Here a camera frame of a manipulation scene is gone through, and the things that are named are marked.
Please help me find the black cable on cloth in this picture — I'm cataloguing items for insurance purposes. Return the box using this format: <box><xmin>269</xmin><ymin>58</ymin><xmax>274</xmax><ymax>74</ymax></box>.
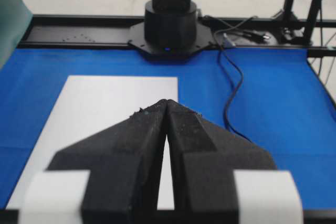
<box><xmin>202</xmin><ymin>15</ymin><xmax>271</xmax><ymax>143</ymax></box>

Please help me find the white paper sheet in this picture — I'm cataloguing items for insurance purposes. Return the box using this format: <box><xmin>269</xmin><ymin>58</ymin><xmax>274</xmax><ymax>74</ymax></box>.
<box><xmin>5</xmin><ymin>75</ymin><xmax>179</xmax><ymax>210</ymax></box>

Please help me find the black camera stand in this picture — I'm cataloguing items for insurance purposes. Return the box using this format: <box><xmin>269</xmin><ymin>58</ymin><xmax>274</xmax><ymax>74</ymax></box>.
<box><xmin>272</xmin><ymin>0</ymin><xmax>325</xmax><ymax>46</ymax></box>

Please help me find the black mounting rail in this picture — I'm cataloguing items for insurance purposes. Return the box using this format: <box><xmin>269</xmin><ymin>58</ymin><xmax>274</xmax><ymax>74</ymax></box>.
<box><xmin>17</xmin><ymin>15</ymin><xmax>335</xmax><ymax>58</ymax></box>

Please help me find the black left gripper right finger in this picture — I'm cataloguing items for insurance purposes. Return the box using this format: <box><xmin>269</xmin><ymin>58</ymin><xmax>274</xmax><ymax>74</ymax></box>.
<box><xmin>166</xmin><ymin>100</ymin><xmax>277</xmax><ymax>223</ymax></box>

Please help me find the green backdrop curtain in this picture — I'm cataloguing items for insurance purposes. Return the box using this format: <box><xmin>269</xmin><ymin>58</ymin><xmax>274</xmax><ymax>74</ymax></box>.
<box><xmin>1</xmin><ymin>0</ymin><xmax>33</xmax><ymax>67</ymax></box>

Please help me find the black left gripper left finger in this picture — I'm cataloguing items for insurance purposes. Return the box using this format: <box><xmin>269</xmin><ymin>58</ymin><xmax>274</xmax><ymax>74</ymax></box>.
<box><xmin>47</xmin><ymin>99</ymin><xmax>167</xmax><ymax>223</ymax></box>

